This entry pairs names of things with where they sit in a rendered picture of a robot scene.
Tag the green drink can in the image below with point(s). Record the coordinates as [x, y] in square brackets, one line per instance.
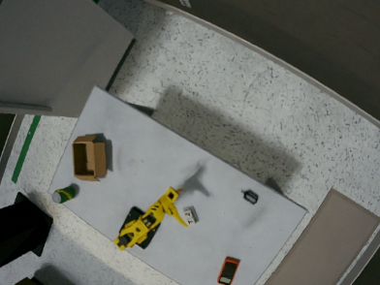
[63, 195]

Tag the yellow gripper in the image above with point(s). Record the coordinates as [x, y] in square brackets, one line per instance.
[168, 204]

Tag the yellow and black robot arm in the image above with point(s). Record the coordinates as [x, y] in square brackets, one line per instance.
[138, 229]

